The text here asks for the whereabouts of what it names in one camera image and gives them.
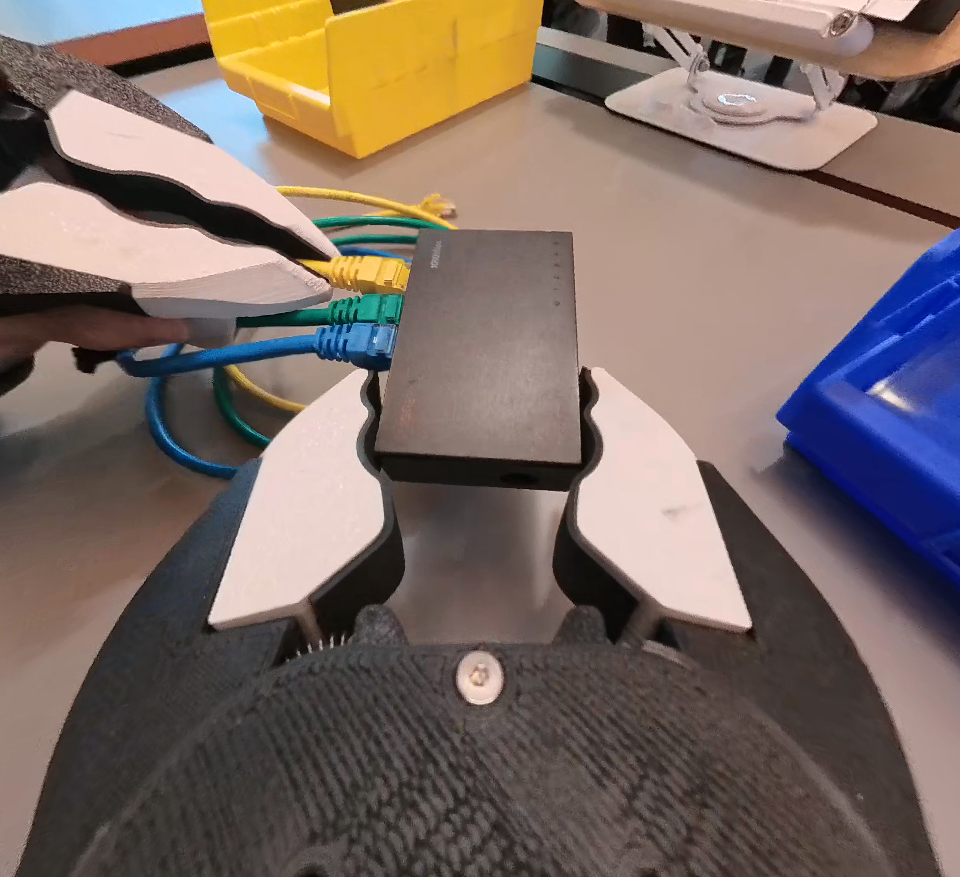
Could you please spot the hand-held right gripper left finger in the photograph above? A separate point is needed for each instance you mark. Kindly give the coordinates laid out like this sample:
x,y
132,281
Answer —
x,y
307,509

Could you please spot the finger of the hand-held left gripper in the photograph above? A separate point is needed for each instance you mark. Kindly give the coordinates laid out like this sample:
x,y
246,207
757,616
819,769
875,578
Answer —
x,y
165,157
150,262

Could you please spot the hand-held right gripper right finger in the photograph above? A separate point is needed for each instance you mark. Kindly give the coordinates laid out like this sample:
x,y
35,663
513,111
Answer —
x,y
660,517

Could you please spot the black network switch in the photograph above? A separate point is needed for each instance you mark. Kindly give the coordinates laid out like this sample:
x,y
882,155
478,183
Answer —
x,y
487,352

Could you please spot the blue plastic bin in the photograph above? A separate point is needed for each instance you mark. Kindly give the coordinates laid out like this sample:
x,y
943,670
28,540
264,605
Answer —
x,y
885,427

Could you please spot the person's left hand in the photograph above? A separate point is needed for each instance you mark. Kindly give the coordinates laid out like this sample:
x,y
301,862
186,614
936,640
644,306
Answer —
x,y
90,333

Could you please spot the yellow plastic bin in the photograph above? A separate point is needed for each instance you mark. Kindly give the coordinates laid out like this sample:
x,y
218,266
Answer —
x,y
405,59

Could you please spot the white document holder stand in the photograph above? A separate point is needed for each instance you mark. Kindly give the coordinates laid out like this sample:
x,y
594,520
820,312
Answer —
x,y
750,119

